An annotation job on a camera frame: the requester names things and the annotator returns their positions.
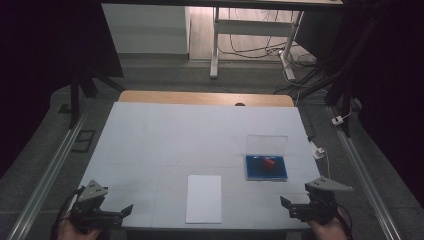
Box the white desk frame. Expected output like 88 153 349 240
209 6 305 81

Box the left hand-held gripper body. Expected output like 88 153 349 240
68 179 124 232

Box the small white adapter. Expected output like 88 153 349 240
331 109 354 127

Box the bundle of floor cables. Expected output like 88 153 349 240
218 9 318 69

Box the person's right hand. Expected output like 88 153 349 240
307 215 350 240

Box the wooden table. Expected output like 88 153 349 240
118 89 295 108

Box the black rectangular floor frame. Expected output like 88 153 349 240
70 129 97 154

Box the dark curtain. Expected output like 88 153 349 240
0 0 125 178
339 0 424 209

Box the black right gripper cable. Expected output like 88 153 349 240
335 203 355 240

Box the aluminium rail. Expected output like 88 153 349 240
6 109 92 240
325 105 405 240

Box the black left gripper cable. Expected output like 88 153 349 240
49 186 85 240

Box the white cabinet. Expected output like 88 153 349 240
101 3 192 56

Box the blue ink pad box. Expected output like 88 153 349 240
245 134 289 183

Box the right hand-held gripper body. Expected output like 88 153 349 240
288 176 354 226

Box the white table cover sheet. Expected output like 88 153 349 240
77 101 322 232

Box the white paper sheet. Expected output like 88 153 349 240
185 174 223 225

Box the black metal stand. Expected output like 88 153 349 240
67 64 127 130
299 6 388 138

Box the white plug with cable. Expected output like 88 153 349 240
309 141 332 179

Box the person's left hand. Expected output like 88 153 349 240
55 218 103 240

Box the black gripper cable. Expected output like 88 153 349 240
335 203 355 240
49 186 85 240

